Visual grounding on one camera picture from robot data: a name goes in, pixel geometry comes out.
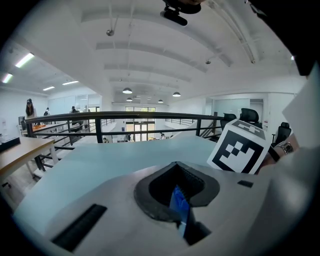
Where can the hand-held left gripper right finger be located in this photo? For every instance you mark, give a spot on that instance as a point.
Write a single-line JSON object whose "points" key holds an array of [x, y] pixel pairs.
{"points": [[237, 205]]}

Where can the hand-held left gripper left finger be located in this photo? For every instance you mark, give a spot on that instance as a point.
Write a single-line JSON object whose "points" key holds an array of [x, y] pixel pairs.
{"points": [[112, 205]]}

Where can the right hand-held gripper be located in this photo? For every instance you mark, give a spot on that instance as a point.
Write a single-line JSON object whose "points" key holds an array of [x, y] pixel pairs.
{"points": [[237, 150]]}

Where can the big translucent blue plate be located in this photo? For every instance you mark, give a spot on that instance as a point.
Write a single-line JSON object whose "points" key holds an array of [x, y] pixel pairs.
{"points": [[180, 212]]}

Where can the silver wristwatch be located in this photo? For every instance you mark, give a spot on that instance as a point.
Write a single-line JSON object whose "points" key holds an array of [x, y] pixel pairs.
{"points": [[286, 148]]}

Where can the glass entrance door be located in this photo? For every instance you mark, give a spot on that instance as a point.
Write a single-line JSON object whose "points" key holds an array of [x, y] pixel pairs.
{"points": [[140, 127]]}

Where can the black metal railing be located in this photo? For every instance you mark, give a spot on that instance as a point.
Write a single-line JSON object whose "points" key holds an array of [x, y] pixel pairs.
{"points": [[125, 115]]}

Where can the small ceiling fixture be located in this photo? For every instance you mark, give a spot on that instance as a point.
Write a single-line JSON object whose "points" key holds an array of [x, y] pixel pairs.
{"points": [[110, 32], [208, 61]]}

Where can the wooden desk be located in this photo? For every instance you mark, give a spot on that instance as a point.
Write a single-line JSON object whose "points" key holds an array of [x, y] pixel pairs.
{"points": [[22, 150]]}

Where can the black flat box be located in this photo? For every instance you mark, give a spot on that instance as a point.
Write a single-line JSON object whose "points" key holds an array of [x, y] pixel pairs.
{"points": [[10, 144]]}

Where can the ceiling tube light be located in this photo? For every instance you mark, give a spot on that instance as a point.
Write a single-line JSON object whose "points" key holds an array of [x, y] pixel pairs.
{"points": [[70, 82], [48, 88], [7, 78], [25, 60]]}

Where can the person's black shirt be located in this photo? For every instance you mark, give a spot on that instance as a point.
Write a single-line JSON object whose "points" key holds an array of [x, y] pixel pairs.
{"points": [[287, 25]]}

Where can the black head-worn camera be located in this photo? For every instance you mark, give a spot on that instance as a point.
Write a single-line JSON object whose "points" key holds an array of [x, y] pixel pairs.
{"points": [[175, 17]]}

